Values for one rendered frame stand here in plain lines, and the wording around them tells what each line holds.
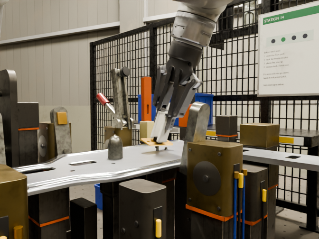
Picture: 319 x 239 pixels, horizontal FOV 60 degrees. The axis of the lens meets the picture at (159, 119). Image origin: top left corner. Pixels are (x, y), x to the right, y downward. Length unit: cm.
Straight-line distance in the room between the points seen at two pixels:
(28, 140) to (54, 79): 498
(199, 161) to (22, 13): 623
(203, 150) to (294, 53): 68
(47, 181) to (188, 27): 40
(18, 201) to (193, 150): 31
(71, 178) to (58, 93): 514
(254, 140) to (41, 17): 561
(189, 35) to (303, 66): 56
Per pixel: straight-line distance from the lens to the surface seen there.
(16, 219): 30
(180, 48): 61
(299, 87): 107
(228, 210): 49
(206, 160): 49
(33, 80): 611
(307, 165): 61
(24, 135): 71
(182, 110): 63
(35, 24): 622
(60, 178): 46
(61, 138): 70
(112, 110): 82
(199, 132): 52
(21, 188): 29
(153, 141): 67
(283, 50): 111
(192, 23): 61
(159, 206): 42
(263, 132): 78
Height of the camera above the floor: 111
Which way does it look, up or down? 3 degrees down
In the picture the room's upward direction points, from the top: straight up
